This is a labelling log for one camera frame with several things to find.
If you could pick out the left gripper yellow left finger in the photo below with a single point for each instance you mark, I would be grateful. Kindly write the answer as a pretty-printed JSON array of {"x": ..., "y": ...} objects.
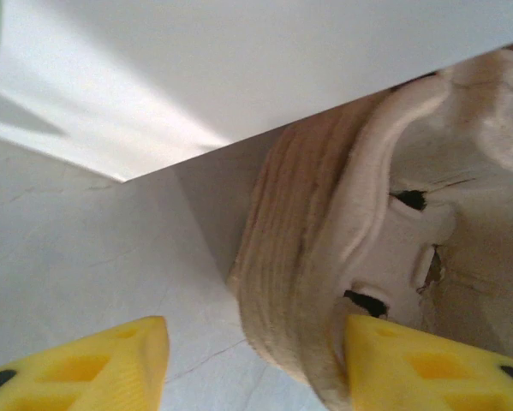
[{"x": 76, "y": 372}]

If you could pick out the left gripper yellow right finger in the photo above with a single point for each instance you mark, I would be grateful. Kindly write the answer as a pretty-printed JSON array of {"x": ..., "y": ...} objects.
[{"x": 431, "y": 377}]

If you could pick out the brown pulp cup carrier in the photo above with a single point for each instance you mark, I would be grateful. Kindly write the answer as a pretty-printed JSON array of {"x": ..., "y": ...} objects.
[{"x": 453, "y": 192}]

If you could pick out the white flower-print paper bag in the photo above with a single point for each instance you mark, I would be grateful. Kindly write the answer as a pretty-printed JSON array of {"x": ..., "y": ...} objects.
[{"x": 239, "y": 64}]

